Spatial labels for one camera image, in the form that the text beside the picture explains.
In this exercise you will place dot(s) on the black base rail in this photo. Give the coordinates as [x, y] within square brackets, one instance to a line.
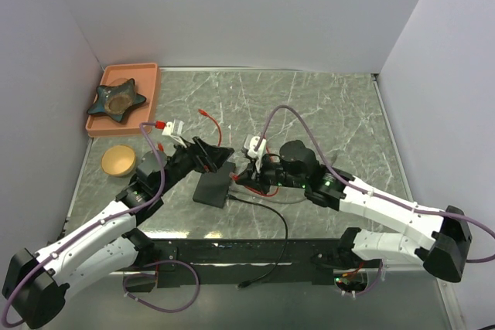
[183, 261]

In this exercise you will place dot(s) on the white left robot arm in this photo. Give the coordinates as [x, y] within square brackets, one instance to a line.
[38, 285]

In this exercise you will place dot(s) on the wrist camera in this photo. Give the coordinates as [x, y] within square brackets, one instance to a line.
[173, 131]
[254, 148]

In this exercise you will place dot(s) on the dark star-shaped dish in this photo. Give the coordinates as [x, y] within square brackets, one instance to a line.
[116, 101]

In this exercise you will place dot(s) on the small wooden bowl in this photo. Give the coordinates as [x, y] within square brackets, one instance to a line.
[118, 160]

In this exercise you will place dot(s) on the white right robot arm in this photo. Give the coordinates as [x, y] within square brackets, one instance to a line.
[436, 240]

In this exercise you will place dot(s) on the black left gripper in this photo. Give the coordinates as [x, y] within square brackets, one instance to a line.
[214, 158]

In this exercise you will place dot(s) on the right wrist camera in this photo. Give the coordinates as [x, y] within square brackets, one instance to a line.
[254, 148]

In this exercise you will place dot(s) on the black network switch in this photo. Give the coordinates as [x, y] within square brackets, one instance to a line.
[213, 187]

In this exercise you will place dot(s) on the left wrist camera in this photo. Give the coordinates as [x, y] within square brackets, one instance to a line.
[173, 131]

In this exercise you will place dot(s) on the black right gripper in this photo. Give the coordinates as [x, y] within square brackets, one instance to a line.
[258, 178]

